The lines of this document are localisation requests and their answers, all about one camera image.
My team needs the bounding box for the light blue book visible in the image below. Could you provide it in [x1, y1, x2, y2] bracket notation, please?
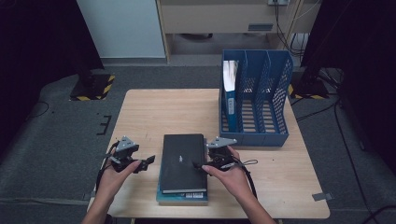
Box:
[222, 60, 241, 133]

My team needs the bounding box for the black yellow-striped stand base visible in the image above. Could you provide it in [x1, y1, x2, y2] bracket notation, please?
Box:
[288, 77, 330, 101]
[68, 73, 116, 102]

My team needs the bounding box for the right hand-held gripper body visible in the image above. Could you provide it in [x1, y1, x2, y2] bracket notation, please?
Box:
[205, 135, 239, 172]

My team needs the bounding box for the blue plastic file rack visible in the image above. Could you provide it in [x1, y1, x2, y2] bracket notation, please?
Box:
[219, 49, 294, 147]

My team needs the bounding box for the thick black floor cable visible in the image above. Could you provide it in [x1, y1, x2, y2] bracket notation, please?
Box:
[361, 203, 396, 224]

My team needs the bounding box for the teal illustrated book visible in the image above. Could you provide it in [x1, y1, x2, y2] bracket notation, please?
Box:
[156, 183, 209, 206]

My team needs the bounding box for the short black floor cable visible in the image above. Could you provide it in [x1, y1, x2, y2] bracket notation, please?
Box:
[295, 103, 336, 122]

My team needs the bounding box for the long black floor cable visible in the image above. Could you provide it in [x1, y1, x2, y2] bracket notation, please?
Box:
[333, 71, 375, 218]

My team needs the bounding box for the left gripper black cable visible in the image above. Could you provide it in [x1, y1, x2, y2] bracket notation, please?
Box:
[95, 141, 120, 191]

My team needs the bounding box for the black book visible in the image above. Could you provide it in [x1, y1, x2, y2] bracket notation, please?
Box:
[159, 133, 208, 194]

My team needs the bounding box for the black curtain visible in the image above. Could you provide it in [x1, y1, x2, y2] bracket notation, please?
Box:
[0, 0, 106, 162]
[300, 0, 396, 175]

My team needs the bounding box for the white panel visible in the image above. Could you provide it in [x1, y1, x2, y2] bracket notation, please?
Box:
[77, 0, 166, 59]

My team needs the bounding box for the bundle of hanging cables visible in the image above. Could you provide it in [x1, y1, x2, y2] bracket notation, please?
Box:
[273, 0, 321, 59]

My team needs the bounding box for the curved black floor cable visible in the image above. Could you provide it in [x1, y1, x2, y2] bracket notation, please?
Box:
[26, 101, 50, 120]

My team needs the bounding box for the beige cabinet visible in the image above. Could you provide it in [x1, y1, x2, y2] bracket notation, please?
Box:
[155, 0, 321, 64]

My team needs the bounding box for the person's right hand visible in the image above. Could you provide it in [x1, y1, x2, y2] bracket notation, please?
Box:
[201, 146, 251, 202]

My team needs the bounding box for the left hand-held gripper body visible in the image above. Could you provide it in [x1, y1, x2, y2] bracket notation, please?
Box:
[108, 135, 141, 174]

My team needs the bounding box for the person's left hand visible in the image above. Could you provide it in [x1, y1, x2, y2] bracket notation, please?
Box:
[97, 161, 143, 199]

